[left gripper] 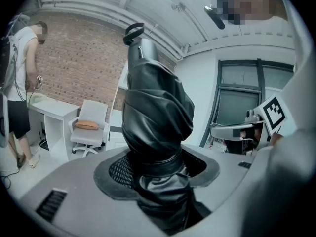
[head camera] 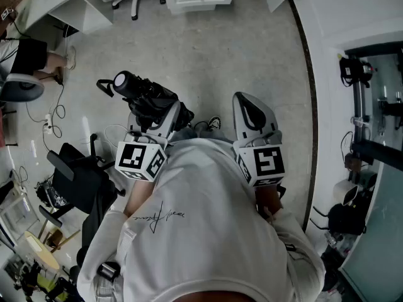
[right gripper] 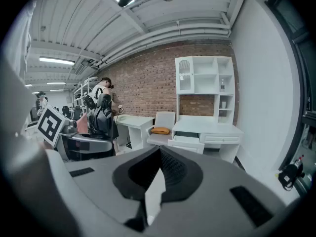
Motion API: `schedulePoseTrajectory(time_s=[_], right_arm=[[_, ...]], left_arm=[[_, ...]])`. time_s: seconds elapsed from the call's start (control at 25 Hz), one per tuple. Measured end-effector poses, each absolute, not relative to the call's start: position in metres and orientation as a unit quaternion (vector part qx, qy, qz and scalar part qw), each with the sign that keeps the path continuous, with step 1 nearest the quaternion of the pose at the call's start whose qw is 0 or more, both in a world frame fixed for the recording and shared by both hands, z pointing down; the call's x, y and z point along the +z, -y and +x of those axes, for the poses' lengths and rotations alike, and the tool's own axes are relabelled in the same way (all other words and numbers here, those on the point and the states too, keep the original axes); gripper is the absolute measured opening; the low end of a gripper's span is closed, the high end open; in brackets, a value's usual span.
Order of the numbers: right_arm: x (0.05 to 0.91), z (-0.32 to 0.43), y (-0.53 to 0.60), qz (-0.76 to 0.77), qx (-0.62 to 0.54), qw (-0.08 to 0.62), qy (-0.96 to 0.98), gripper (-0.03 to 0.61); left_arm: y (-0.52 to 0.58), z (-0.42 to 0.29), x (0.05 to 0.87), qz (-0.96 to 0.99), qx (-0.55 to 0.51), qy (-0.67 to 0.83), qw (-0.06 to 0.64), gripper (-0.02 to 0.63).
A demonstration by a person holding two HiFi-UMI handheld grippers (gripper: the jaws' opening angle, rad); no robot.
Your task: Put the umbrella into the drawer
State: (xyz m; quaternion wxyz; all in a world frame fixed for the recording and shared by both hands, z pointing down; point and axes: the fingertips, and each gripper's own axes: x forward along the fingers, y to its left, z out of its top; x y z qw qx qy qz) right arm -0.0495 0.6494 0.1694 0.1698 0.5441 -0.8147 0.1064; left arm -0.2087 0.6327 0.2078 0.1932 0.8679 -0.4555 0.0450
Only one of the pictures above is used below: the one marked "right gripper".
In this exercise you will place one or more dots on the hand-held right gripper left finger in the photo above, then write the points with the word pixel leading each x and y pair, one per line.
pixel 98 194

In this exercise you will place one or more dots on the bottle with red cap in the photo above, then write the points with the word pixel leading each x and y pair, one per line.
pixel 300 160

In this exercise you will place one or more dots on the white chair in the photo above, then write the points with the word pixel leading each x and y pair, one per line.
pixel 164 118

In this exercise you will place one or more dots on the white metal shelving rack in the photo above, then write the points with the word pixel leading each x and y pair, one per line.
pixel 87 80

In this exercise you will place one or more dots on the clear bottle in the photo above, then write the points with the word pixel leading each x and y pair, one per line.
pixel 222 84

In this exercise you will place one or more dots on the white cup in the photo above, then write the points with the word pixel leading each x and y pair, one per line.
pixel 224 105

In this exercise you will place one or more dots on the ceiling strip lights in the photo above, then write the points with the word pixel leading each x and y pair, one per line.
pixel 56 61

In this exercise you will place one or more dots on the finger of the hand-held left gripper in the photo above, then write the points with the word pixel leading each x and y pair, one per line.
pixel 93 140

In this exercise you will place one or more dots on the white ceiling pipes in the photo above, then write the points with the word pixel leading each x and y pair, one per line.
pixel 172 32

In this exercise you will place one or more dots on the orange cushion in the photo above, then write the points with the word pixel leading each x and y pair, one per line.
pixel 160 130

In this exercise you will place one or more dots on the small white desk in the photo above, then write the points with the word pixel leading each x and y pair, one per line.
pixel 134 120

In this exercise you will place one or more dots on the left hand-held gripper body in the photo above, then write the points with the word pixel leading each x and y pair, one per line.
pixel 51 125

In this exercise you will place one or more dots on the white hutch shelf unit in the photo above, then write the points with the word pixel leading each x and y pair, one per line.
pixel 205 83

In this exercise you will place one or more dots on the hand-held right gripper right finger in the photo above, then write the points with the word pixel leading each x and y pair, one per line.
pixel 209 206

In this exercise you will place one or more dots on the ceiling air conditioner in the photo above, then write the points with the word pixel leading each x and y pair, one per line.
pixel 85 67

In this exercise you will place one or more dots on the black bag with white tag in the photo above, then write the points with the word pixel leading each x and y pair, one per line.
pixel 288 175

